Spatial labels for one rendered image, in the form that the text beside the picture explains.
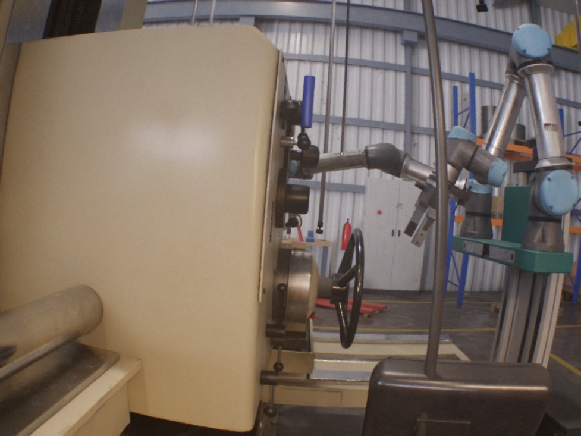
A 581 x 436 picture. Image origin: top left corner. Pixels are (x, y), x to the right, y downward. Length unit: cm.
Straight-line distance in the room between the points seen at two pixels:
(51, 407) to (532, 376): 78
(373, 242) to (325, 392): 631
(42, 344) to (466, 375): 70
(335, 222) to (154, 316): 794
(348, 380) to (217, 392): 129
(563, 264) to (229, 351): 94
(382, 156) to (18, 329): 147
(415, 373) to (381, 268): 761
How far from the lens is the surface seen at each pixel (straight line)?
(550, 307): 154
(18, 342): 69
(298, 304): 128
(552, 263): 130
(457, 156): 117
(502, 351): 179
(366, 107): 902
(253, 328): 87
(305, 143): 102
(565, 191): 117
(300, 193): 109
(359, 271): 121
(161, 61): 92
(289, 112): 85
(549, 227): 131
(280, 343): 137
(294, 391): 211
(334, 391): 211
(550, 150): 120
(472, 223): 173
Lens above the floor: 155
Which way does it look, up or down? 1 degrees down
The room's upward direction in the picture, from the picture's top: 5 degrees clockwise
